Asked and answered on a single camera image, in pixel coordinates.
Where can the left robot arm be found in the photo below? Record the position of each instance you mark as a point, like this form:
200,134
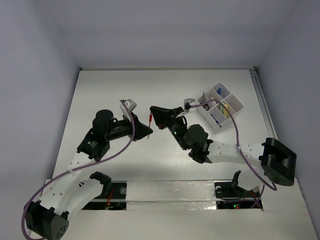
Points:
50,209

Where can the red pen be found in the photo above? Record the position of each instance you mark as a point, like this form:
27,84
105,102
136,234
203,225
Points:
149,123

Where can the yellow white glue stick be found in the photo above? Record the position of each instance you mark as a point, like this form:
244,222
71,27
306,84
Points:
225,111

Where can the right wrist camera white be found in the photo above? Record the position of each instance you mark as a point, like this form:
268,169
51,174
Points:
189,104

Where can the silver taped rail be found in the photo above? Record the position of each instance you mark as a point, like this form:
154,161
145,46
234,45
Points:
175,195

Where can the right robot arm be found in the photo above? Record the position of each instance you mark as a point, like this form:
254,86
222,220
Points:
270,163

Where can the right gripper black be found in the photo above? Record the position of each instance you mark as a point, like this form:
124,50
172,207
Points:
164,117

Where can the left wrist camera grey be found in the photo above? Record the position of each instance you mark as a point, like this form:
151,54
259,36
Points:
127,106

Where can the black handled scissors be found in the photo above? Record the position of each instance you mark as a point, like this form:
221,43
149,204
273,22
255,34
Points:
203,100

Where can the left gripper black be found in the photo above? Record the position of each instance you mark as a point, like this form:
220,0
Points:
141,129

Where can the blue pen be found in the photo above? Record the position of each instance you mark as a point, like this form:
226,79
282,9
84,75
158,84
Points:
216,121

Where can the white divided organizer tray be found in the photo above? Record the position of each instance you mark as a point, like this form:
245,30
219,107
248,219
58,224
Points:
219,104

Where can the clear blue spray bottle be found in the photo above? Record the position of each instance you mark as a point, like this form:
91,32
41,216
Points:
219,91

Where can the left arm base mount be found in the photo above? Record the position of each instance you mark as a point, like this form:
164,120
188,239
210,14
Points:
112,197

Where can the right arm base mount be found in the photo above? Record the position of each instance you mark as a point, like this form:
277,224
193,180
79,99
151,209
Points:
229,196

